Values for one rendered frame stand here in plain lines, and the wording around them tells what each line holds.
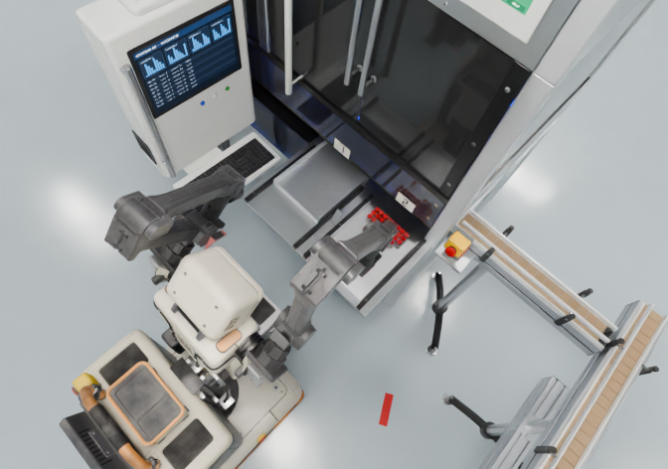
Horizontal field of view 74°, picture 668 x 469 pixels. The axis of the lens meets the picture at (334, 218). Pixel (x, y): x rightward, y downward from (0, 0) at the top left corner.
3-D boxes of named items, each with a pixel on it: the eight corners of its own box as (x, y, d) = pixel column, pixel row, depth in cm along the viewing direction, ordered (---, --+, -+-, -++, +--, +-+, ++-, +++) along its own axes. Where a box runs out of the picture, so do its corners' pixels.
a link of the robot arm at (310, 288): (282, 273, 89) (319, 308, 87) (327, 232, 95) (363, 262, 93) (270, 329, 128) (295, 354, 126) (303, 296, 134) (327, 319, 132)
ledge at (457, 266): (453, 231, 186) (455, 229, 184) (478, 251, 183) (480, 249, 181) (433, 252, 181) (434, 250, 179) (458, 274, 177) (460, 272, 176)
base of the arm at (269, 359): (242, 351, 123) (271, 384, 120) (258, 331, 121) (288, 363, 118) (257, 343, 131) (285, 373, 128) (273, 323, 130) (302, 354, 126)
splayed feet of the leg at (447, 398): (447, 389, 240) (456, 386, 228) (524, 462, 227) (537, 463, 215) (438, 400, 237) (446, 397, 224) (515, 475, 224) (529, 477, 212)
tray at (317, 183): (330, 139, 199) (330, 134, 196) (373, 176, 193) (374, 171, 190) (273, 184, 186) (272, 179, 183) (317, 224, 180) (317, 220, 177)
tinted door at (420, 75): (358, 122, 163) (391, -30, 111) (450, 197, 152) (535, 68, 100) (357, 123, 163) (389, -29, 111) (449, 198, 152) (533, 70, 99)
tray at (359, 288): (368, 204, 186) (370, 200, 183) (416, 245, 179) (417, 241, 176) (310, 256, 173) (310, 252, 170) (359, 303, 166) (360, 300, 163)
